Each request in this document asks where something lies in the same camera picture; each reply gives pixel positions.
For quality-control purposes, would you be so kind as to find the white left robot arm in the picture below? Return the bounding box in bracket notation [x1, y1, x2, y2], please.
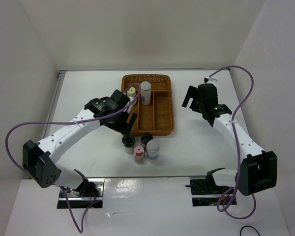
[23, 89, 137, 197]

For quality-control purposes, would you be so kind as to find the silver-lid white shaker bottle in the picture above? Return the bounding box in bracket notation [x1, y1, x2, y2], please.
[140, 81, 151, 106]

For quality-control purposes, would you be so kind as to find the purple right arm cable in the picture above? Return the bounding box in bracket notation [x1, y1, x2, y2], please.
[206, 65, 258, 219]

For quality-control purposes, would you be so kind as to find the silver-lid blue-label bottle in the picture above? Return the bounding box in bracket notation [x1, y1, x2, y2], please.
[146, 140, 160, 161]

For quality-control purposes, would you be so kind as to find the black cable loop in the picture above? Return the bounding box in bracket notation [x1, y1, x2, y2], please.
[240, 225, 261, 236]

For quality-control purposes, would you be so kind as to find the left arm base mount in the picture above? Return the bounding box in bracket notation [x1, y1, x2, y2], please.
[65, 178, 104, 209]

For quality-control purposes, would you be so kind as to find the large black-cap grinder bottle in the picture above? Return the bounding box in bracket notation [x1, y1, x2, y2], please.
[122, 134, 136, 154]

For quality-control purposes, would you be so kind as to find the brown wicker divided tray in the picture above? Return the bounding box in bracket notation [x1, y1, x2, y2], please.
[121, 74, 175, 137]

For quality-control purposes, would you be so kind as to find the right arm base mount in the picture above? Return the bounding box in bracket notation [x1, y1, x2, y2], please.
[185, 172, 229, 207]

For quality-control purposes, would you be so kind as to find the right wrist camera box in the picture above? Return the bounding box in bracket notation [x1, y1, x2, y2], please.
[204, 76, 218, 86]

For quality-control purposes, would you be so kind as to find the yellow-cap spice bottle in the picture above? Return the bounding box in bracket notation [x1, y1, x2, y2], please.
[125, 87, 137, 105]

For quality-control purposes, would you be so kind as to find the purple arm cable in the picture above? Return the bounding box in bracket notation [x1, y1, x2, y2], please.
[206, 65, 258, 219]
[5, 83, 142, 234]

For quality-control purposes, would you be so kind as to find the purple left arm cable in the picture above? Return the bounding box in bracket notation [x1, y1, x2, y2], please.
[5, 83, 142, 234]

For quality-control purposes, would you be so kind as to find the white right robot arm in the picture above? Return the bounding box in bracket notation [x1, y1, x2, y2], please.
[182, 84, 277, 196]

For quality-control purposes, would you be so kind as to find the pink-cap spice bottle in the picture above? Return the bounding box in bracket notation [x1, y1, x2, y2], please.
[134, 146, 146, 164]

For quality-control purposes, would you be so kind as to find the small black-cap pepper bottle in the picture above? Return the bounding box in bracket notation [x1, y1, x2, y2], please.
[140, 132, 153, 150]

